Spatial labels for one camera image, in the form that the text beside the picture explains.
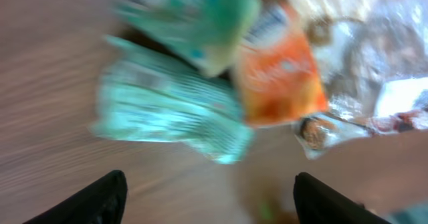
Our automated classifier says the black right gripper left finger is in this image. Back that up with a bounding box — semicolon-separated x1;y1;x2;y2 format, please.
25;170;128;224

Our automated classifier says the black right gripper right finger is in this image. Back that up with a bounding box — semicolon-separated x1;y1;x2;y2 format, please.
293;173;389;224

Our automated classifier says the teal wet wipes pack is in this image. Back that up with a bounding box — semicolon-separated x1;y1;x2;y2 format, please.
92;35;253;164

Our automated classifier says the orange tissue pack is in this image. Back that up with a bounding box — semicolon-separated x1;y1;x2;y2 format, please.
233;1;328;128

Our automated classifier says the beige snack bag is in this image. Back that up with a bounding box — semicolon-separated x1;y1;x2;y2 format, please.
288;0;427;159

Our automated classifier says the teal tissue pack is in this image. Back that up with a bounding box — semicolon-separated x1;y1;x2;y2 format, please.
115;0;261;77

